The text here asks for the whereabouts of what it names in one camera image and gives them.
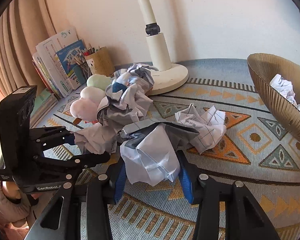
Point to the stack of books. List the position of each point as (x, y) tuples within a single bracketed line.
[(58, 53)]

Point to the white grey paper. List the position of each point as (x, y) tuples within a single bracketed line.
[(149, 150)]

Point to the crumpled paper in bowl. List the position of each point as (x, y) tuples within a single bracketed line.
[(285, 88)]

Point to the patterned woven tablecloth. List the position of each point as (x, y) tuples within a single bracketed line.
[(256, 150)]

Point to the beige curtain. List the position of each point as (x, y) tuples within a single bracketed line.
[(23, 25)]

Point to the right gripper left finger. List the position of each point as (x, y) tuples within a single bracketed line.
[(61, 219)]

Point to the person's left hand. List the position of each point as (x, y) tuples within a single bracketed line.
[(13, 193)]

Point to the pastel caterpillar plush toy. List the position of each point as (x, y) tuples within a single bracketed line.
[(85, 108)]

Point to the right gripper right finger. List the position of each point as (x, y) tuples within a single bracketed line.
[(244, 217)]

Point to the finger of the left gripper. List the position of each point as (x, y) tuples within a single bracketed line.
[(52, 136), (77, 162)]

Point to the crumpled grid paper ball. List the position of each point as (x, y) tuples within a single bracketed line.
[(210, 125)]

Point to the bamboo pen holder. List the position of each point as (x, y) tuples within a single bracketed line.
[(100, 62)]

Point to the black mesh pen holder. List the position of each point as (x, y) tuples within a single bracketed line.
[(85, 68)]

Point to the pens and pencils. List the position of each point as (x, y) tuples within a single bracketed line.
[(85, 56)]

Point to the cream desk lamp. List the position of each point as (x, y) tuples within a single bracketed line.
[(167, 76)]

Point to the large printed paper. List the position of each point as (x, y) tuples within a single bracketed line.
[(125, 102)]

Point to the gold ribbed bowl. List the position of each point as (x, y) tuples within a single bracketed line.
[(263, 67)]

